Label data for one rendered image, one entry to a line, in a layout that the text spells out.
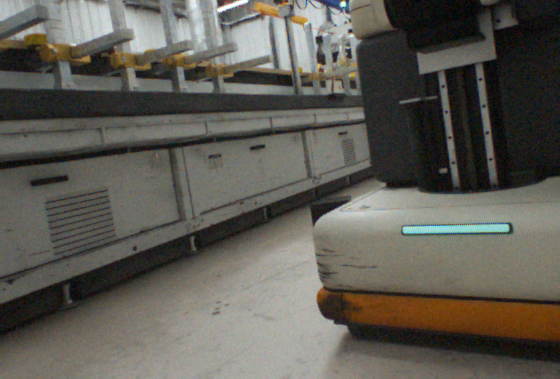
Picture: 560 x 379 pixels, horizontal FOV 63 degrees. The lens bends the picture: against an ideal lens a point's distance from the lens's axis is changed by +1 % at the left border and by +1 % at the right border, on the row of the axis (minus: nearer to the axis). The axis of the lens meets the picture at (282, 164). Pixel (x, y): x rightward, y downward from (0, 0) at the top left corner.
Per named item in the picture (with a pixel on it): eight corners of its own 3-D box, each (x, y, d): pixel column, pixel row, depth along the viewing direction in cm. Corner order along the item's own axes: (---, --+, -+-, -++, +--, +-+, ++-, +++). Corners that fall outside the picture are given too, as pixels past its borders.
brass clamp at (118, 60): (152, 68, 166) (150, 54, 165) (122, 65, 154) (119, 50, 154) (140, 71, 169) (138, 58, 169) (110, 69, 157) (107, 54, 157)
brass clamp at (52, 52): (92, 62, 144) (89, 46, 144) (52, 58, 133) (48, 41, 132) (80, 66, 147) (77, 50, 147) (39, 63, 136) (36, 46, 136)
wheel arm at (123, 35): (135, 42, 129) (133, 27, 129) (126, 41, 126) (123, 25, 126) (45, 73, 152) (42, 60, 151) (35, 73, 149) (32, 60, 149)
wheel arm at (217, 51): (238, 52, 172) (237, 41, 172) (233, 52, 169) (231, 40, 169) (157, 76, 194) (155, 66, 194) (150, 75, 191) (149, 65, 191)
